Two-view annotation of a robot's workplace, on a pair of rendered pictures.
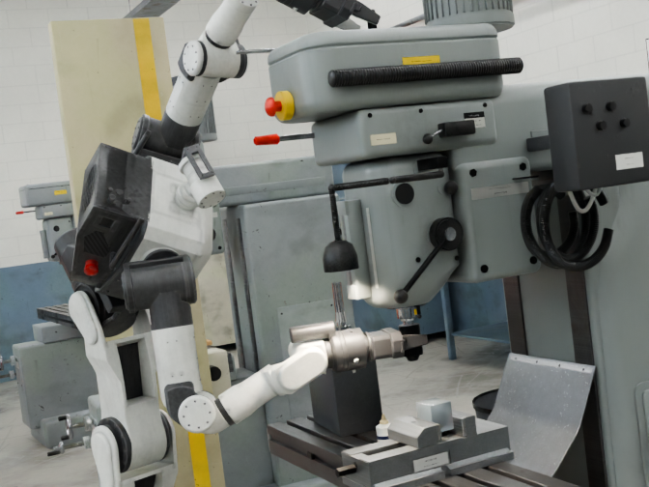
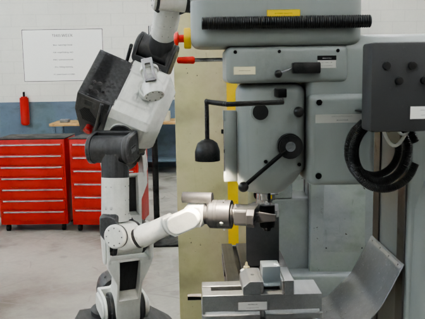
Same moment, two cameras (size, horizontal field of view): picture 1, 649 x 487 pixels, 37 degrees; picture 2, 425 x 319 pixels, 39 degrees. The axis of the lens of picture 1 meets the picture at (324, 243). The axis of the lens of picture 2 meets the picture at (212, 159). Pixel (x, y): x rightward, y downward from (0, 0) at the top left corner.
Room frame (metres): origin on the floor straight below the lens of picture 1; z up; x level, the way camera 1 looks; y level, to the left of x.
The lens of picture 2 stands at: (0.43, -0.73, 1.66)
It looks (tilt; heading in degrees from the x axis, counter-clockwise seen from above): 8 degrees down; 24
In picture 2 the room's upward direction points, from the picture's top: 1 degrees counter-clockwise
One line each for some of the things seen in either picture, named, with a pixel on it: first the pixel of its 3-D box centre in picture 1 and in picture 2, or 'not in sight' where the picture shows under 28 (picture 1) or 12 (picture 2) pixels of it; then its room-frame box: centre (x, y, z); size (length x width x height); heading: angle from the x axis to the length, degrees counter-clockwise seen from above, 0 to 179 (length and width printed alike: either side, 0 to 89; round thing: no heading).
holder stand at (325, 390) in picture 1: (343, 387); (262, 231); (2.56, 0.00, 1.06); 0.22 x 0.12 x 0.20; 18
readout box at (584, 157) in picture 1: (602, 133); (407, 87); (1.96, -0.58, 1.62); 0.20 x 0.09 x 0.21; 115
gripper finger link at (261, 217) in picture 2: (413, 341); (265, 218); (2.10, -0.17, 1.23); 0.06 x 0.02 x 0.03; 100
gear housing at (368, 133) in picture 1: (403, 132); (281, 64); (2.15, -0.20, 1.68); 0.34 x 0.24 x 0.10; 115
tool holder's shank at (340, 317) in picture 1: (338, 303); not in sight; (2.51, -0.02, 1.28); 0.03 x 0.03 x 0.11
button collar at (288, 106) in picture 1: (284, 105); (187, 38); (2.04, 0.05, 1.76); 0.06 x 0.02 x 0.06; 25
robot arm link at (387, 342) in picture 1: (370, 347); (237, 215); (2.12, -0.07, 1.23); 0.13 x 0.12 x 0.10; 10
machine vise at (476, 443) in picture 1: (426, 444); (260, 292); (2.06, -0.16, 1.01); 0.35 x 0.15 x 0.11; 116
